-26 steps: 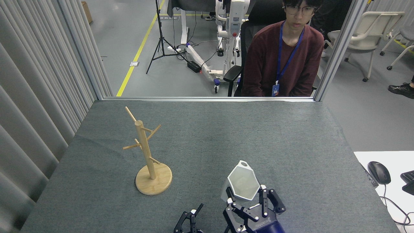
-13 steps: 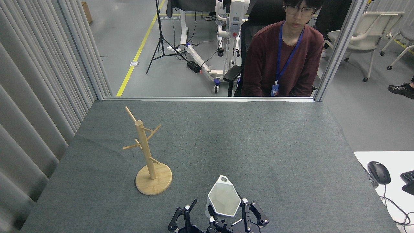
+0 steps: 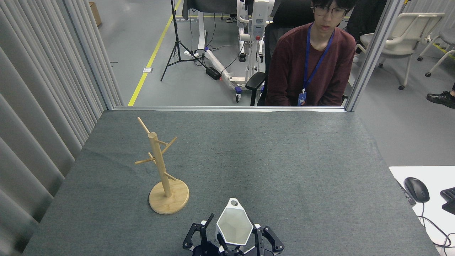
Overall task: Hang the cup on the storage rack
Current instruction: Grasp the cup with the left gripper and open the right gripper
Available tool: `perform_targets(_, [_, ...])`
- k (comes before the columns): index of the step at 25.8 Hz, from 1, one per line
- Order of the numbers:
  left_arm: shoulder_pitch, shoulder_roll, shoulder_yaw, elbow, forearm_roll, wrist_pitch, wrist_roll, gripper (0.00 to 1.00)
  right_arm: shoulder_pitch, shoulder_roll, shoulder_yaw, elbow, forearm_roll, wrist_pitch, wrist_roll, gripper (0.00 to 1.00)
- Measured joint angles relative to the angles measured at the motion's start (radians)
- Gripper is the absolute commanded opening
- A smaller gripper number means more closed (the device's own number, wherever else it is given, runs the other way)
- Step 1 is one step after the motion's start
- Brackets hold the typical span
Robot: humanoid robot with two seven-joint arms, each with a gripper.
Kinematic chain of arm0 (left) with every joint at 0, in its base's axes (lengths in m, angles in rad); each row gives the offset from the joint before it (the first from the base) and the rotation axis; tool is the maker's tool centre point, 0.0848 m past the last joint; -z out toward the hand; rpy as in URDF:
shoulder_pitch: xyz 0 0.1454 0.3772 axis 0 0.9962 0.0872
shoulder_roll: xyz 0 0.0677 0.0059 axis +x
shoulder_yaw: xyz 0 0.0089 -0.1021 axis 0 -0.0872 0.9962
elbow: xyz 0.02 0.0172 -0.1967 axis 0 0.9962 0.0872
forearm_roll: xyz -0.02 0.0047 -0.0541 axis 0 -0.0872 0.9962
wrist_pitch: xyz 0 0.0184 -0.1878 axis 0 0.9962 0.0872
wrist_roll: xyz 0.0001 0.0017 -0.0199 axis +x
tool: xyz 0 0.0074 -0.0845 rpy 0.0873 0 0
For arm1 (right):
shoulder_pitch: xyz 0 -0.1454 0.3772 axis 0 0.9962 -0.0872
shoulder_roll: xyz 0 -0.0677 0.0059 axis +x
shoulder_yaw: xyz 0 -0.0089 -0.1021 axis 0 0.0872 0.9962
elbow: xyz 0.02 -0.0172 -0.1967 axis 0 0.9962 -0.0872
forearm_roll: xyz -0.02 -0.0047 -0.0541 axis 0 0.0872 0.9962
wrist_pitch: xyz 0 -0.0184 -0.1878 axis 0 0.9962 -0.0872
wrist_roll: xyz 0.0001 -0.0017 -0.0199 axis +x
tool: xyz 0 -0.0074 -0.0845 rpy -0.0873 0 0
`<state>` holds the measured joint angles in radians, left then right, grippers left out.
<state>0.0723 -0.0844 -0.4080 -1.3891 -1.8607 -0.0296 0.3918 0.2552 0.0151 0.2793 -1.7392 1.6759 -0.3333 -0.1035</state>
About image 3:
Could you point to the black keyboard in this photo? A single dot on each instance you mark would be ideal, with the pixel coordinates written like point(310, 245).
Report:
point(449, 201)

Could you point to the white stand on wheels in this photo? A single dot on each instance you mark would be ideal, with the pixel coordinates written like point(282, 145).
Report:
point(257, 21)

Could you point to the black power strip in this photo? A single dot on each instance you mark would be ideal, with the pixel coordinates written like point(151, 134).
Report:
point(213, 73)

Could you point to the cardboard box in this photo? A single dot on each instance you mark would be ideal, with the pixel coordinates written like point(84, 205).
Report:
point(95, 13)

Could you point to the wooden cup rack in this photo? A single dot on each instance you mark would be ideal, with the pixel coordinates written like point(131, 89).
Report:
point(160, 167)

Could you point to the desk with white leg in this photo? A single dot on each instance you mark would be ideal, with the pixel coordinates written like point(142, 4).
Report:
point(202, 28)

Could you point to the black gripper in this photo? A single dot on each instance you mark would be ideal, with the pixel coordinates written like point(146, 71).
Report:
point(209, 251)

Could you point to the floor outlet plate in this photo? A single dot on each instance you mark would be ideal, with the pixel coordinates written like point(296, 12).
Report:
point(148, 70)

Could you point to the black tripod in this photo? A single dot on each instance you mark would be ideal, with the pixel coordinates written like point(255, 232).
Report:
point(175, 35)

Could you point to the white side table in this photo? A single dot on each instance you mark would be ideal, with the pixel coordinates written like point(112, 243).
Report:
point(437, 170)

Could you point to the black shoe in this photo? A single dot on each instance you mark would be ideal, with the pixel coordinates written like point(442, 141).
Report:
point(440, 98)

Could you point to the white power strip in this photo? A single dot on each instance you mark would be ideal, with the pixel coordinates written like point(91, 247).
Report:
point(191, 54)

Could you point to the white office chair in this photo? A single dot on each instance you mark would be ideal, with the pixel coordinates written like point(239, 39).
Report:
point(408, 35)

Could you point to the grey curtain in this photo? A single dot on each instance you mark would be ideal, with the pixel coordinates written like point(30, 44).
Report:
point(35, 89)

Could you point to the black office chair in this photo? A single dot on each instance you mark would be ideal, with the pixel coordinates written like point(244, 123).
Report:
point(256, 80)

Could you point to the black computer mouse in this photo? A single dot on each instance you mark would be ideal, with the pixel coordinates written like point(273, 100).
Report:
point(416, 189)

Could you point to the grey felt table cover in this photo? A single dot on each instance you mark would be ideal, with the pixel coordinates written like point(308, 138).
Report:
point(302, 170)

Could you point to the person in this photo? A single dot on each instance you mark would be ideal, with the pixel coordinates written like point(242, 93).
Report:
point(291, 53)

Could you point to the grey sneaker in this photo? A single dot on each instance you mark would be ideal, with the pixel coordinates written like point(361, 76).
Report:
point(231, 19)

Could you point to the white hexagonal cup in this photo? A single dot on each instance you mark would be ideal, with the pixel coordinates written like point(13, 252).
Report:
point(234, 222)

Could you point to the grey-seat chair with white legs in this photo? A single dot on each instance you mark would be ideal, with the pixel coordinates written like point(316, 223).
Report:
point(448, 35)

